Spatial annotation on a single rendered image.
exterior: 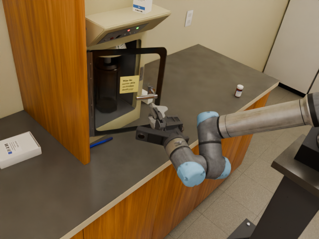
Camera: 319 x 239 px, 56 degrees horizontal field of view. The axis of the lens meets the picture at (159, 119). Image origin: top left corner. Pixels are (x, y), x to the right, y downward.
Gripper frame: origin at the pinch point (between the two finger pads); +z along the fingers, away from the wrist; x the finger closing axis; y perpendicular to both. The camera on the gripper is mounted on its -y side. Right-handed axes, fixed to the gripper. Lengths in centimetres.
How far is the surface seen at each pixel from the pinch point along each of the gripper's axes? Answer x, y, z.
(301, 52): -66, 254, 159
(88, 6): 33.4, -19.1, 15.8
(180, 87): -26, 41, 52
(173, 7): 6, 50, 99
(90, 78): 7.9, -19.4, 13.5
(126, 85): 3.4, -5.4, 13.5
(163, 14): 30.5, 7.8, 16.4
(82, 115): -0.9, -24.4, 2.9
